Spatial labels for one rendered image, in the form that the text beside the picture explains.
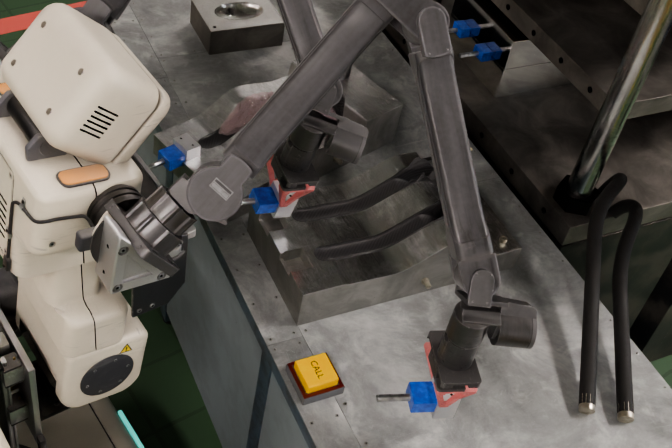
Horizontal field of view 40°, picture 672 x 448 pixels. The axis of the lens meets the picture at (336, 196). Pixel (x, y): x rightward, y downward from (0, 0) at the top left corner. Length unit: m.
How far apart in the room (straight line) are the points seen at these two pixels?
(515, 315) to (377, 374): 0.38
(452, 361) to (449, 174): 0.29
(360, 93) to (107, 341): 0.83
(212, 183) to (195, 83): 1.00
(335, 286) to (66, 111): 0.64
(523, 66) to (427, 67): 1.12
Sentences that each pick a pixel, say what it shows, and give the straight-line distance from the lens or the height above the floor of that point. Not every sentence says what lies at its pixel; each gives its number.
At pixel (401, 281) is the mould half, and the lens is 1.79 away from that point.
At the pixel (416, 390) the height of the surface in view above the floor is 0.93.
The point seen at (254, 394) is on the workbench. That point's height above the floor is 0.47.
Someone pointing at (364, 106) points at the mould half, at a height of 0.91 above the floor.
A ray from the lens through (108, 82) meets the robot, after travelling 1.30.
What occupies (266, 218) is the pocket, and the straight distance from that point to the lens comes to 1.83.
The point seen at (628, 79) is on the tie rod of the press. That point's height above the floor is 1.15.
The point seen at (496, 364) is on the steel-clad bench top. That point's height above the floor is 0.80.
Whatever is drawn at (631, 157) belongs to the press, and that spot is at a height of 0.79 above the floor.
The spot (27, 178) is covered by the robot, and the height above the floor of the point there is 1.23.
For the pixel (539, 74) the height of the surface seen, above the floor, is 0.84.
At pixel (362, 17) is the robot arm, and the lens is 1.31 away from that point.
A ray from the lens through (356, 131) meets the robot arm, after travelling 1.61.
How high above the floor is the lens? 2.15
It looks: 42 degrees down
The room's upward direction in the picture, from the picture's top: 12 degrees clockwise
